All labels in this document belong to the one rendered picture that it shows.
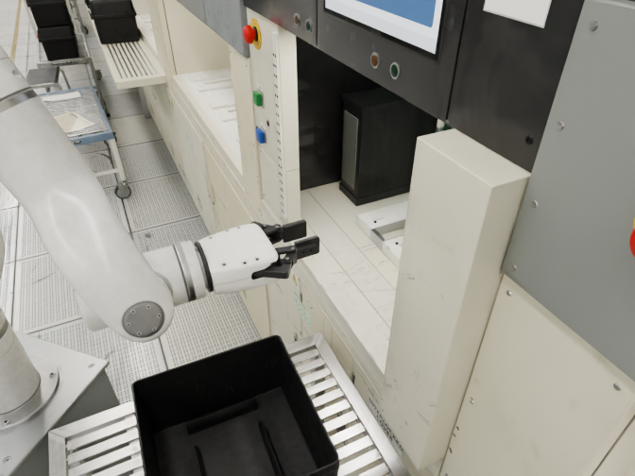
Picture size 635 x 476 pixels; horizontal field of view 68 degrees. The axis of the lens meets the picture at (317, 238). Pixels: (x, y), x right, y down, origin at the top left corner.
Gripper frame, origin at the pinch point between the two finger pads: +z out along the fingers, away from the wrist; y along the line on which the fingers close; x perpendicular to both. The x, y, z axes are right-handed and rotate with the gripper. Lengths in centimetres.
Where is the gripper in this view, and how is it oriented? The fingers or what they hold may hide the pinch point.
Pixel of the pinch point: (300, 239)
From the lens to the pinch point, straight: 72.1
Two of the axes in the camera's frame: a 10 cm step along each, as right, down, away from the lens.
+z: 9.0, -2.6, 3.5
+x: 0.0, -8.0, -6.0
